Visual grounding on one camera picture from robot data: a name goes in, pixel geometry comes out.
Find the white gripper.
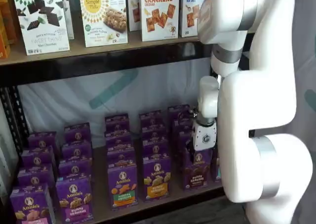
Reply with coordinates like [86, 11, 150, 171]
[185, 121, 219, 162]

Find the purple Annie's box brown patch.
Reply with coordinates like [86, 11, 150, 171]
[183, 147, 213, 190]

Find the purple Annie's snack box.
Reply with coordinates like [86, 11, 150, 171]
[58, 158, 94, 179]
[104, 113, 131, 134]
[172, 118, 195, 136]
[177, 131, 196, 162]
[20, 146, 55, 168]
[16, 164, 55, 188]
[107, 146, 137, 168]
[61, 140, 94, 161]
[26, 131, 59, 151]
[105, 130, 134, 150]
[142, 139, 170, 161]
[139, 110, 164, 129]
[141, 126, 169, 142]
[63, 122, 92, 143]
[167, 104, 192, 123]

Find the purple Annie's box teal label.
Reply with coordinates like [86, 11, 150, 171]
[211, 156, 222, 183]

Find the purple Annie's box orange label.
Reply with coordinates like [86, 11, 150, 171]
[142, 156, 173, 203]

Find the purple Annie's hidden veggies box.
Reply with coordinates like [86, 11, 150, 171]
[107, 164, 139, 212]

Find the black metal shelf rack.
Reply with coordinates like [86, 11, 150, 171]
[0, 31, 256, 224]

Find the purple Annie's bunny grahams box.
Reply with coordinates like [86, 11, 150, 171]
[55, 176, 94, 222]

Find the blue sea salt crackers box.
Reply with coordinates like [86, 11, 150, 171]
[179, 0, 213, 38]

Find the wooden shelf board with crackers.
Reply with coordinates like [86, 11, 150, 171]
[0, 30, 213, 67]

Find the orange cheddar pretzel crackers box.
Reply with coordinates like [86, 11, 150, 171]
[126, 0, 142, 33]
[138, 0, 180, 43]

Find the Simple Mills almond bar box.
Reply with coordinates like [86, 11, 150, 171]
[79, 0, 129, 48]

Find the purple Annie's box pink label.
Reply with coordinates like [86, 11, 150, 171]
[9, 183, 57, 224]

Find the Simple Mills sweet thins box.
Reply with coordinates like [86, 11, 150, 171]
[60, 0, 75, 41]
[10, 0, 71, 56]

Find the plain orange snack box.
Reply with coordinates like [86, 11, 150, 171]
[0, 0, 18, 45]
[0, 10, 12, 59]

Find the grey fabric curtain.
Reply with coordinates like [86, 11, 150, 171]
[292, 0, 316, 224]

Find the white backdrop sheet teal logo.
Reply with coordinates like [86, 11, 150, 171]
[17, 57, 214, 148]

